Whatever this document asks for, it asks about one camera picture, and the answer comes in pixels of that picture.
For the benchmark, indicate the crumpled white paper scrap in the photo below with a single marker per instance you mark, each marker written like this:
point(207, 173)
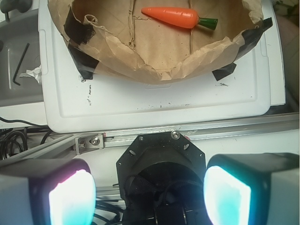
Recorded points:
point(36, 73)

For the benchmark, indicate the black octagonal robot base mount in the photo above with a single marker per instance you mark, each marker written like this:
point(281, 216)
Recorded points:
point(162, 185)

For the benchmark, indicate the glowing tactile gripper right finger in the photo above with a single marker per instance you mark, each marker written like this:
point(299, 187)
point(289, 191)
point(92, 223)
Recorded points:
point(253, 189)

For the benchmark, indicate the white plastic bin lid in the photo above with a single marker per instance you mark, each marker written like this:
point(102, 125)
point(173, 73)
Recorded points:
point(108, 103)

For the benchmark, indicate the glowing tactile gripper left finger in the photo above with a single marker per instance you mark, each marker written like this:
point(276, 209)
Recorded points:
point(46, 192)

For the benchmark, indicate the black hex key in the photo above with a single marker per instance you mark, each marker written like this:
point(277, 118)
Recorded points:
point(19, 64)

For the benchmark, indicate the black tape strip left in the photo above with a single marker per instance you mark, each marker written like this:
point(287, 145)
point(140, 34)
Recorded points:
point(79, 34)

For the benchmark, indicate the crumpled brown paper bag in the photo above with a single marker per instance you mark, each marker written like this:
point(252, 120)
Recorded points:
point(131, 45)

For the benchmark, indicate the grey plastic tray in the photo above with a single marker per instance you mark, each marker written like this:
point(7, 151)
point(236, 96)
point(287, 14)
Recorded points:
point(13, 38)

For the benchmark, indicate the black tape strip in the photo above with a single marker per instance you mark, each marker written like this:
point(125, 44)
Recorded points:
point(251, 38)
point(79, 34)

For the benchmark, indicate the orange plastic toy carrot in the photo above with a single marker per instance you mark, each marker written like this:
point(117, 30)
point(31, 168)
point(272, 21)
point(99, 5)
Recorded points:
point(180, 17)

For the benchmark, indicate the black tape strip right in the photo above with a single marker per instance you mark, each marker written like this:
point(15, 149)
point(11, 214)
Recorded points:
point(251, 38)

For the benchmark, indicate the aluminium extrusion rail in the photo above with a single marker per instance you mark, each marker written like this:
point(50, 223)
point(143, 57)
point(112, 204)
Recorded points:
point(14, 144)

